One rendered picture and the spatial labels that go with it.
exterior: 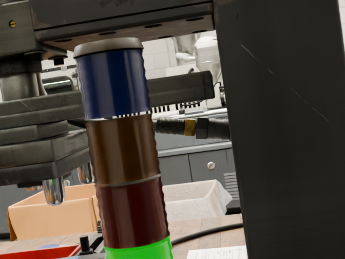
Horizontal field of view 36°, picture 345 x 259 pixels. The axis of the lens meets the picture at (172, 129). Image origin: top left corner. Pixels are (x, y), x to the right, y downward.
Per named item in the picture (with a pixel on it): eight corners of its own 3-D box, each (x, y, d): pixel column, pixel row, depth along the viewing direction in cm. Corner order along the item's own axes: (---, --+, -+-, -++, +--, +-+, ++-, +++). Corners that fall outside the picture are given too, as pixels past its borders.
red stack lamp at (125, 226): (111, 233, 32) (102, 179, 32) (173, 225, 32) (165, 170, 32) (96, 252, 28) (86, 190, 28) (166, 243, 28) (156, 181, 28)
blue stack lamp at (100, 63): (93, 118, 32) (84, 62, 32) (155, 109, 31) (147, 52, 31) (75, 122, 28) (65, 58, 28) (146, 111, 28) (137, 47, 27)
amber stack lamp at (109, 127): (102, 176, 32) (93, 121, 32) (164, 168, 32) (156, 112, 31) (85, 187, 28) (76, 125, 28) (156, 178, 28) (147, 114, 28)
